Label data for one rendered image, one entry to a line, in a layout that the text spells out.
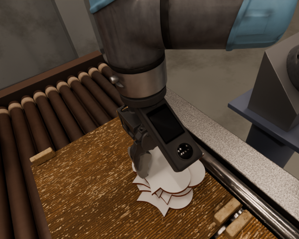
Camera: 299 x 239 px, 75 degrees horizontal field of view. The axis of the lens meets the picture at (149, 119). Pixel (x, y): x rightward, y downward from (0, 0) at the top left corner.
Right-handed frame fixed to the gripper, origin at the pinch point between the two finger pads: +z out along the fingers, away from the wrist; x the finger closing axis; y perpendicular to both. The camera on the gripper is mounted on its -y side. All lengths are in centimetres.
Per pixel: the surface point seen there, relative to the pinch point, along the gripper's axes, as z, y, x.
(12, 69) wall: 74, 269, 46
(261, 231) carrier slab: 5.9, -19.5, -7.9
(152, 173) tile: 0.7, 0.1, 2.5
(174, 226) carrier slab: 5.9, -9.3, 4.5
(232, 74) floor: 98, 96, -160
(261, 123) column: 12.3, -1.0, -36.9
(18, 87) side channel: 4, 69, 23
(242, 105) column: 12.3, 8.0, -39.5
